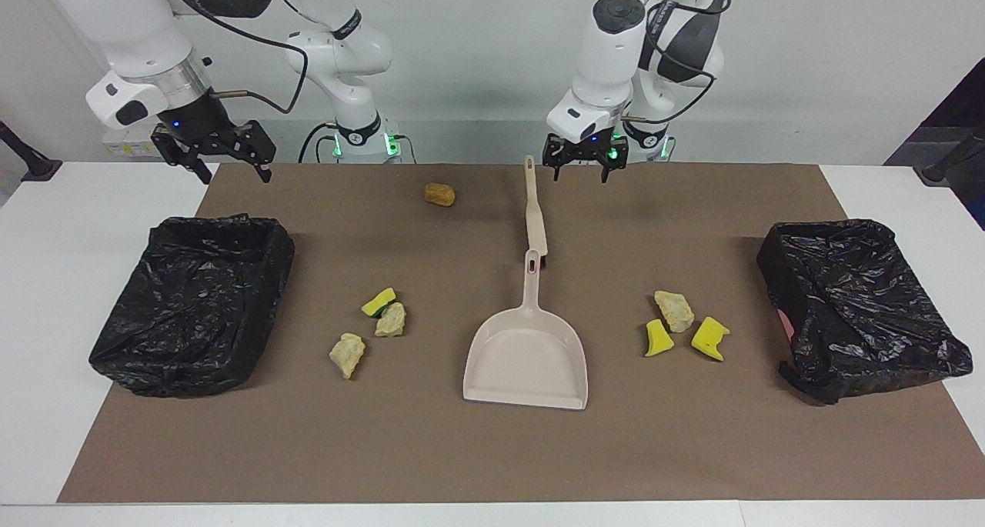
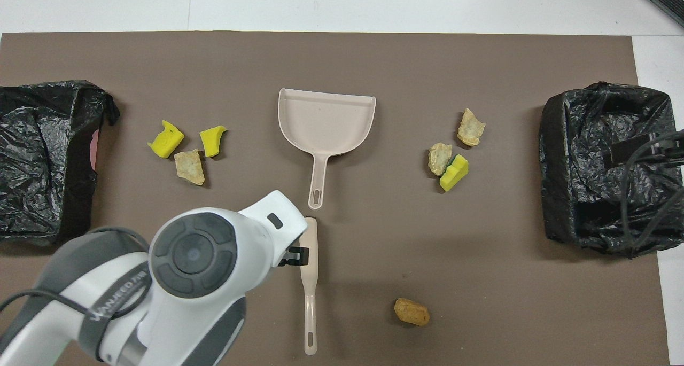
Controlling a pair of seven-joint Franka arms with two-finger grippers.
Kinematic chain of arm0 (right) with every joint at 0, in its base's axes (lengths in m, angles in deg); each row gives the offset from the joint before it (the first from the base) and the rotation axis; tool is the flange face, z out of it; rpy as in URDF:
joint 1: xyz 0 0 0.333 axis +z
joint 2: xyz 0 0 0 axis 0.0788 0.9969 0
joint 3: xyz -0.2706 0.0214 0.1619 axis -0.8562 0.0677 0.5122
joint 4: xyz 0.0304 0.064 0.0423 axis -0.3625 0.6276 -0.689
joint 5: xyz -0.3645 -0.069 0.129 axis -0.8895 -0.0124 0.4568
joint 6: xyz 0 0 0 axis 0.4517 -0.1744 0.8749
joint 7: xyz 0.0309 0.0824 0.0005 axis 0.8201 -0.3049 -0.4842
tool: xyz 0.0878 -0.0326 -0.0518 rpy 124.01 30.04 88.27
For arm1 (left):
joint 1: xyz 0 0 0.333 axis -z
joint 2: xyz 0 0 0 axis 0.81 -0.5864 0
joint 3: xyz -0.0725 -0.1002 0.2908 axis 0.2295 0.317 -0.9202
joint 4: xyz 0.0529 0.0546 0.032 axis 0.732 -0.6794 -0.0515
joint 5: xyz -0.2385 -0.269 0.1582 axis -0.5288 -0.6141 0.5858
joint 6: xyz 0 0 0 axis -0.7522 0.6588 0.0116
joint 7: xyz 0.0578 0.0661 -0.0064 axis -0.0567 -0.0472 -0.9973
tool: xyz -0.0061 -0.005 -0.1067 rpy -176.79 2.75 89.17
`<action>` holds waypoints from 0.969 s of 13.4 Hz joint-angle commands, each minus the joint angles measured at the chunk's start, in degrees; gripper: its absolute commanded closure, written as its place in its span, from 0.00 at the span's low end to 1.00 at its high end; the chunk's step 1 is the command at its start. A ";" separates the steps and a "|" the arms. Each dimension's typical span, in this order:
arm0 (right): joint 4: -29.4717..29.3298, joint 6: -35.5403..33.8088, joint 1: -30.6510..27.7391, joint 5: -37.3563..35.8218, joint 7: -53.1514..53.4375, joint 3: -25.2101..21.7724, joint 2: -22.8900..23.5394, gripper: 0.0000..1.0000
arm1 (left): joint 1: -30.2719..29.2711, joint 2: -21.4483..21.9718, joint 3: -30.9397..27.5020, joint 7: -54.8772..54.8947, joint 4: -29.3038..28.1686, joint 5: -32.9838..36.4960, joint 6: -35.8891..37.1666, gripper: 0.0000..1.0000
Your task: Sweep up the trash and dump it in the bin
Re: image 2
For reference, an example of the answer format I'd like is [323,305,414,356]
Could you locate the large yellow sponge piece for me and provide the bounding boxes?
[147,120,185,159]

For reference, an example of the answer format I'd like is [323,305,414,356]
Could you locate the beige hand brush black bristles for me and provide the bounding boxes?
[302,217,320,356]

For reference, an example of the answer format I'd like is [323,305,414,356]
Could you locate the small yellow sponge piece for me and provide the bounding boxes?
[199,126,228,158]

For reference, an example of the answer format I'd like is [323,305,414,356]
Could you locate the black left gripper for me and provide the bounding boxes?
[278,242,311,268]

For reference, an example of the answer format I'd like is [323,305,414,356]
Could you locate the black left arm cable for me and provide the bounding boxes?
[0,226,151,326]

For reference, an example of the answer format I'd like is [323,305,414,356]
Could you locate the yellow sponge with green side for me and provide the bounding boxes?
[439,154,470,193]

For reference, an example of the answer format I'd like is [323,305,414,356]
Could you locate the orange brown sponge lump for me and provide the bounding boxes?
[394,298,431,327]

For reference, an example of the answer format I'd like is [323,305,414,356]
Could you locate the black bag lined pink bin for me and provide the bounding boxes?
[0,80,121,246]

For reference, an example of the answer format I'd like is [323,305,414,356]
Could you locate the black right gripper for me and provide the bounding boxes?
[611,131,684,167]

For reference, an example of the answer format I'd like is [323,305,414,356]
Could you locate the beige plastic dustpan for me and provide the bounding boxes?
[278,88,377,211]

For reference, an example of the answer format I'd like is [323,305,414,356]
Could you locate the brown table mat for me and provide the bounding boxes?
[0,32,671,366]

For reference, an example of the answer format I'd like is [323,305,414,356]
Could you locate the beige angular foam chunk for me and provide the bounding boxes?
[174,149,206,186]

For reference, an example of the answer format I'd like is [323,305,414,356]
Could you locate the black bag lined trash bin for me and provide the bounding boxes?
[539,81,684,259]

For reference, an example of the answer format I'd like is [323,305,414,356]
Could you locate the beige crumbly foam chunk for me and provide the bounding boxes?
[427,143,453,177]
[457,107,487,147]

